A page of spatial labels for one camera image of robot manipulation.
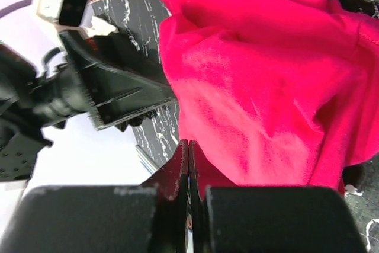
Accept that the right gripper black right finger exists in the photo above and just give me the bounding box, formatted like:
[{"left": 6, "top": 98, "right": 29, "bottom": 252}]
[{"left": 188, "top": 141, "right": 365, "bottom": 252}]

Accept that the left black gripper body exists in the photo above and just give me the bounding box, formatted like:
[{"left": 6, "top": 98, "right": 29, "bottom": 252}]
[{"left": 1, "top": 44, "right": 87, "bottom": 182}]

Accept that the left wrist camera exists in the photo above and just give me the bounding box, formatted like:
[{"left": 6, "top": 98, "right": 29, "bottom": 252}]
[{"left": 35, "top": 0, "right": 89, "bottom": 27}]

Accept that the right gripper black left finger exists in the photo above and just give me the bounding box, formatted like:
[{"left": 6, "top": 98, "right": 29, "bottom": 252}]
[{"left": 1, "top": 140, "right": 188, "bottom": 252}]

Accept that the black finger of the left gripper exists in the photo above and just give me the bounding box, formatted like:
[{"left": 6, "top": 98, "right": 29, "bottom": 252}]
[{"left": 59, "top": 30, "right": 176, "bottom": 130}]

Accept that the magenta t shirt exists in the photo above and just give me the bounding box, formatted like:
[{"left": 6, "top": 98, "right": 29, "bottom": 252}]
[{"left": 159, "top": 0, "right": 378, "bottom": 190}]

